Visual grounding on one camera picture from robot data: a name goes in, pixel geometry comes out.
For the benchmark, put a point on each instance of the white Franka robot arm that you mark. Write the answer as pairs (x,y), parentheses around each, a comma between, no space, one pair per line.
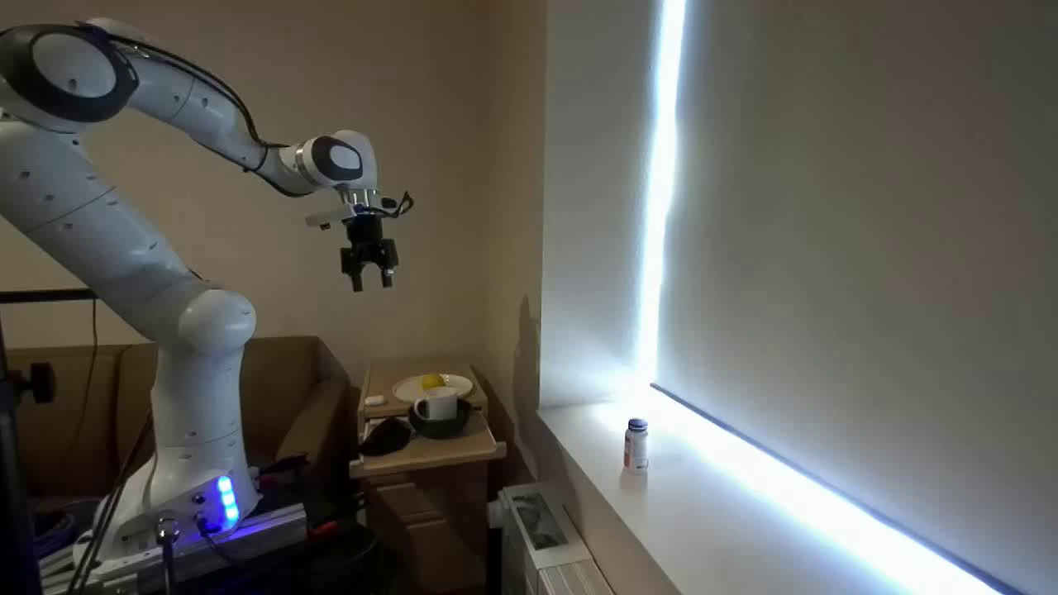
(200,365)

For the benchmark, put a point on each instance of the light wooden nightstand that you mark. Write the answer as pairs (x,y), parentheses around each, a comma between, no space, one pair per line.
(432,515)

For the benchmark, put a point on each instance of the grey roller blind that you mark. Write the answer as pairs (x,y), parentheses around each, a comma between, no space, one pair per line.
(860,275)

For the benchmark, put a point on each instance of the yellow lemon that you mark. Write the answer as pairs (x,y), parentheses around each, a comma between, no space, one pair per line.
(432,382)

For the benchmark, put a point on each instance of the white mug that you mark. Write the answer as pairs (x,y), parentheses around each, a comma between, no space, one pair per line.
(438,408)

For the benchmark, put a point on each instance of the small white bottle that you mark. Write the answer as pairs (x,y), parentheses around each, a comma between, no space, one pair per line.
(636,448)

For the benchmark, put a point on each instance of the brown leather armchair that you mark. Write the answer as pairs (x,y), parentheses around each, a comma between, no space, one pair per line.
(292,385)

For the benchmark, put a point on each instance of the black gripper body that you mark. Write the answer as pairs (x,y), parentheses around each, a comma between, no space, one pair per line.
(368,243)

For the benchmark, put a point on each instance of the white round plate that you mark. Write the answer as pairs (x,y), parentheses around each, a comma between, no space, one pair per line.
(458,385)

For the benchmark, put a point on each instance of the white radiator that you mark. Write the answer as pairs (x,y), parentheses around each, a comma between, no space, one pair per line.
(549,562)

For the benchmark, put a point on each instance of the black bowl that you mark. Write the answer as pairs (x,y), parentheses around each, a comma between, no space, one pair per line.
(470,418)

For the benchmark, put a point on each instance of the white window sill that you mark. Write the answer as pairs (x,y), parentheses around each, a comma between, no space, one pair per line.
(717,515)

